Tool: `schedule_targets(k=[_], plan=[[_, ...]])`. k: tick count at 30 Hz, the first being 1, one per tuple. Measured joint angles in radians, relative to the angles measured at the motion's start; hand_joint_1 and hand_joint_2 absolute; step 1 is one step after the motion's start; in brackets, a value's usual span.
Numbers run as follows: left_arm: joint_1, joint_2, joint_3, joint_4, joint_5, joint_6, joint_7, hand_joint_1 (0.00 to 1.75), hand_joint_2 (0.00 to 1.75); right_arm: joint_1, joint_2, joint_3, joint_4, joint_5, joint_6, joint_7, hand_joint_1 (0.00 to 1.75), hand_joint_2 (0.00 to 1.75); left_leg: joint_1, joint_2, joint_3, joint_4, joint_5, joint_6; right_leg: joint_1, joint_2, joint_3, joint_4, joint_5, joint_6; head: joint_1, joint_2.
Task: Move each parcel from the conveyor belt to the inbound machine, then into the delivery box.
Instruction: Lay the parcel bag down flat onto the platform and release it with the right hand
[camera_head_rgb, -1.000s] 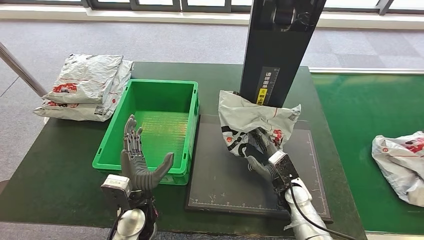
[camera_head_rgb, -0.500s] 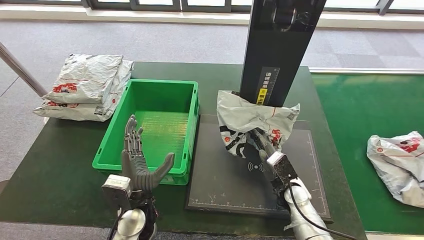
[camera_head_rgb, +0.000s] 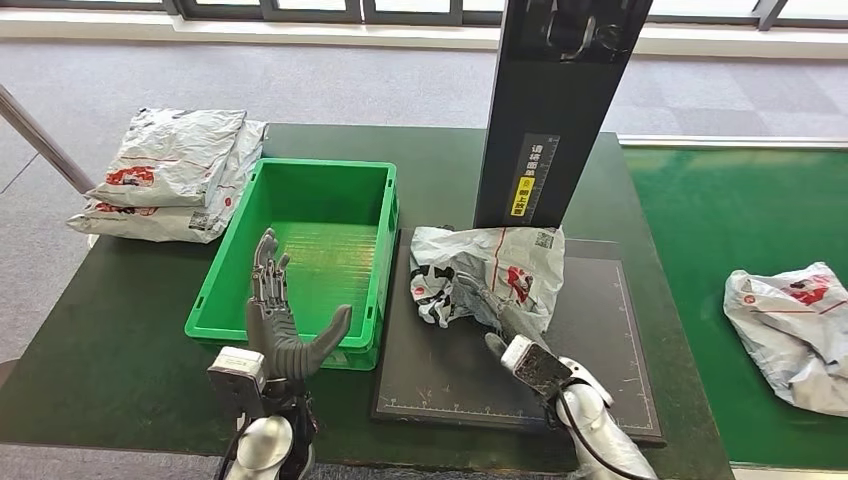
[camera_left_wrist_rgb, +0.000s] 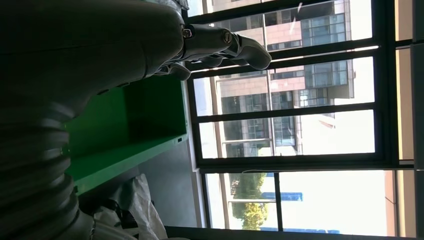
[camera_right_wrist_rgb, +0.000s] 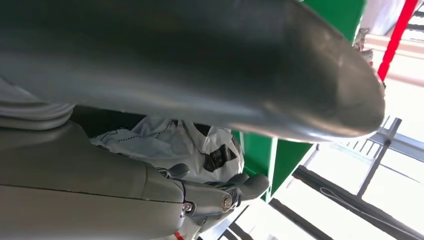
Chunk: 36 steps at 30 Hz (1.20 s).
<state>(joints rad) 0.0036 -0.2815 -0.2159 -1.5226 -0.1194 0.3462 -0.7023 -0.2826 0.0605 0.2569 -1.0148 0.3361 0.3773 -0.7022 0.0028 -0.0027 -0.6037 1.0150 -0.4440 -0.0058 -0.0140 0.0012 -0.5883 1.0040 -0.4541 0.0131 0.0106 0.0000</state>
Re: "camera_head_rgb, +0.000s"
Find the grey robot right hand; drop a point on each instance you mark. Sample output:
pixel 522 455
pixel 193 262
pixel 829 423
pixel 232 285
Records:
pixel 517 324

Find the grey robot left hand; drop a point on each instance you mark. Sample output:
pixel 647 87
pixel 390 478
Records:
pixel 278 338

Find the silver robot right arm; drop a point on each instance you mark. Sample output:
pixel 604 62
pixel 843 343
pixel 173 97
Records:
pixel 603 437

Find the grey parcel bag red print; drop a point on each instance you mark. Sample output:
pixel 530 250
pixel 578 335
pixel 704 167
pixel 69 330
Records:
pixel 166 152
pixel 166 223

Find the green conveyor belt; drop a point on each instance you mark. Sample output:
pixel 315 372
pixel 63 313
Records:
pixel 696 218

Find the green plastic crate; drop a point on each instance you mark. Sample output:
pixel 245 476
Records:
pixel 218 305

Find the dark green table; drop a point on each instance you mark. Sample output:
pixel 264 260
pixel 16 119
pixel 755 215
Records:
pixel 132 344

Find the black yellow label sticker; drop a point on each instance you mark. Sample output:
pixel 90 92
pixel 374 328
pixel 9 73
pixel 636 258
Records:
pixel 530 179

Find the black scanner column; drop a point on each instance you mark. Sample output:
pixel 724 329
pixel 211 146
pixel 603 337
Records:
pixel 556 99

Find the white window sill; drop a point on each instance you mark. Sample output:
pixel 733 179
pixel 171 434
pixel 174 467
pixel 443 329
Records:
pixel 265 32

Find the grey metal pole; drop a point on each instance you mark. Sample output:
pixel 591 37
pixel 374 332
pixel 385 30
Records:
pixel 40 142

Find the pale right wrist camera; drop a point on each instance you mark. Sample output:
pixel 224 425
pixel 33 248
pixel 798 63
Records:
pixel 536 368

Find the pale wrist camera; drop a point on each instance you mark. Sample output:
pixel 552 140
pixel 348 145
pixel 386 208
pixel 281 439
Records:
pixel 536 368
pixel 235 378

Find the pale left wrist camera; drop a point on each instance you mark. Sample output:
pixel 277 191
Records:
pixel 235 378

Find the black scanner base plate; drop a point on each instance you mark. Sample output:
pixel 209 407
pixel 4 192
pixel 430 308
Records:
pixel 450 378

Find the silver conveyor side rail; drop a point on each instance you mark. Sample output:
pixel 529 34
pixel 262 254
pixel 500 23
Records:
pixel 788 473
pixel 729 140

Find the dark window frame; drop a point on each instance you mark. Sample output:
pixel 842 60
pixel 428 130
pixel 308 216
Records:
pixel 318 10

